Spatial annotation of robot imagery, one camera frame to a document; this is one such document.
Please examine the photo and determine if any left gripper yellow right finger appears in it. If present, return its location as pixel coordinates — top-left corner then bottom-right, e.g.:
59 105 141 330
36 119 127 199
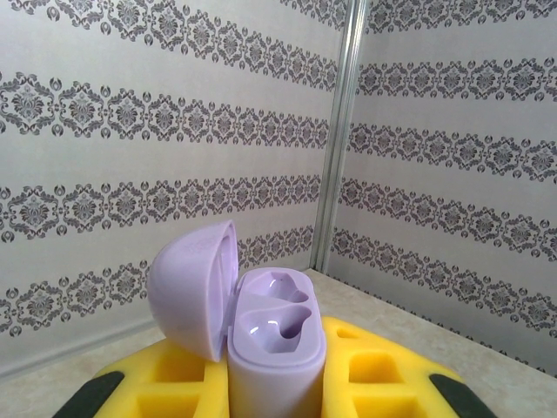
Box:
319 315 493 418

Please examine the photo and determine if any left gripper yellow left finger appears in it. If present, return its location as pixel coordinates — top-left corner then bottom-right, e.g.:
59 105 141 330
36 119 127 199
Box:
51 337 232 418

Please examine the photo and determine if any purple earbud charging case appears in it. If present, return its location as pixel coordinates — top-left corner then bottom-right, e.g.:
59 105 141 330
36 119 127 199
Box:
147 219 327 418

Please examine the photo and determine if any aluminium frame post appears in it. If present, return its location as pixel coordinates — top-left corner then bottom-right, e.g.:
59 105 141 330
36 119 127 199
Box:
311 0 371 273

